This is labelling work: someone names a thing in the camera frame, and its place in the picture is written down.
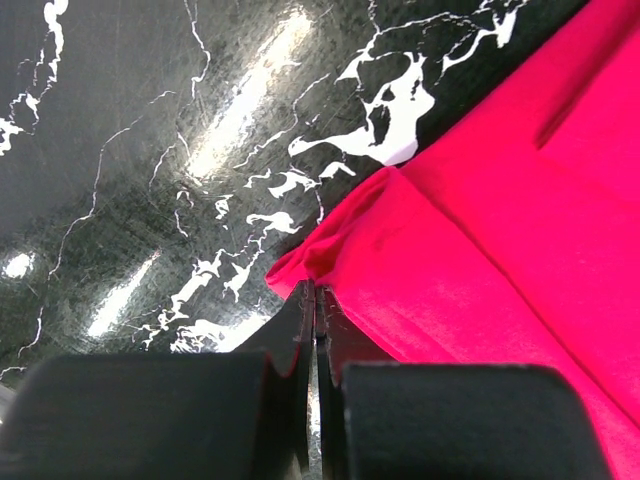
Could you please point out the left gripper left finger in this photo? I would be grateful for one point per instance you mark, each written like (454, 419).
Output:
(235, 415)

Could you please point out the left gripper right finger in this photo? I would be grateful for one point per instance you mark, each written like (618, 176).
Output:
(381, 419)

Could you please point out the red polo shirt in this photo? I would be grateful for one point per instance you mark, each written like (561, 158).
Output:
(515, 237)

